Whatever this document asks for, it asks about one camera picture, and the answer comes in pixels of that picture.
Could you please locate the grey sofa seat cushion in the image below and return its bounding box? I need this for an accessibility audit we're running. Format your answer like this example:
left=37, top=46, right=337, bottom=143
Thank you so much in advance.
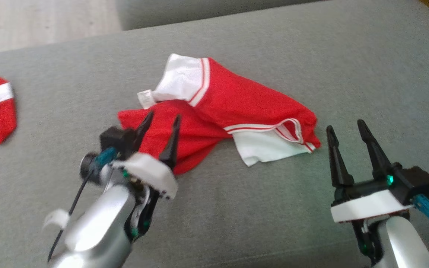
left=0, top=0, right=429, bottom=268

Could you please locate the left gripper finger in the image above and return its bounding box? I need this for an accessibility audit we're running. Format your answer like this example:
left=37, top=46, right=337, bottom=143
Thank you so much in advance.
left=134, top=111, right=155, bottom=151
left=158, top=114, right=182, bottom=170

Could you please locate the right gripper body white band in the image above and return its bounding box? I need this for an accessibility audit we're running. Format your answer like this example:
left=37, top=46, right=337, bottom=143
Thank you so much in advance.
left=330, top=175, right=414, bottom=223

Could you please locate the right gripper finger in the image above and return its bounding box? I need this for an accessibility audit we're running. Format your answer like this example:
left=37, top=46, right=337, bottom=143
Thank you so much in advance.
left=326, top=125, right=355, bottom=188
left=357, top=119, right=393, bottom=179

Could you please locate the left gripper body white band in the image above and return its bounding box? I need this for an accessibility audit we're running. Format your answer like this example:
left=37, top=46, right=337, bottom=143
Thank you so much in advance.
left=112, top=152, right=178, bottom=200

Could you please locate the left black cable blue plug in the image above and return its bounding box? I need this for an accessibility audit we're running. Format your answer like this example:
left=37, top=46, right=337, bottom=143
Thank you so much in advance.
left=47, top=146, right=119, bottom=262

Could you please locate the red basketball jersey white trim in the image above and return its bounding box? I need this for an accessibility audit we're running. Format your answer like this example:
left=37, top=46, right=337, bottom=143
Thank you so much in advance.
left=118, top=53, right=321, bottom=175

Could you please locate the white cable strap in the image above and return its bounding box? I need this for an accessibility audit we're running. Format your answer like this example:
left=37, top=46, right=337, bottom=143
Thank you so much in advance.
left=42, top=208, right=70, bottom=230

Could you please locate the grey sofa side cushion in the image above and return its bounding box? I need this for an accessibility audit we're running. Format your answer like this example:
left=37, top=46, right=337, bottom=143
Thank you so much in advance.
left=116, top=0, right=327, bottom=31

